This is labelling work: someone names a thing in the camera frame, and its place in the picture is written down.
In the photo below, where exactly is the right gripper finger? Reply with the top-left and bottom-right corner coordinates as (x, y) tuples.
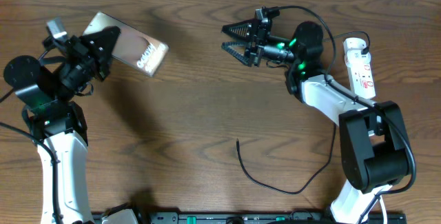
(221, 41), (252, 66)
(221, 19), (257, 41)

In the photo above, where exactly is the bronze Galaxy phone box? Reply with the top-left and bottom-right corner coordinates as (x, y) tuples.
(83, 12), (169, 77)

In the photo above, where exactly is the black charging cable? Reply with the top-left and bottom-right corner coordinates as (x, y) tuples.
(236, 30), (371, 196)

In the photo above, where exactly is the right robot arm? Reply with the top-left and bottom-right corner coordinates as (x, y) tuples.
(222, 17), (416, 223)

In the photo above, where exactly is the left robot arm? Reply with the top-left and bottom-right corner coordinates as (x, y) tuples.
(3, 26), (121, 223)

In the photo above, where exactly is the white charger plug adapter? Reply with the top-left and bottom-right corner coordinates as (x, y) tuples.
(343, 37), (367, 53)

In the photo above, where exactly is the white power strip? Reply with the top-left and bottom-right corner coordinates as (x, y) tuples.
(345, 50), (376, 99)

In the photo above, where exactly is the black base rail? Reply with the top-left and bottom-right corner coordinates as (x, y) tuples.
(91, 211), (407, 224)

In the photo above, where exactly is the white power strip cord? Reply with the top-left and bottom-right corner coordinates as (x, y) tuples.
(378, 194), (389, 224)

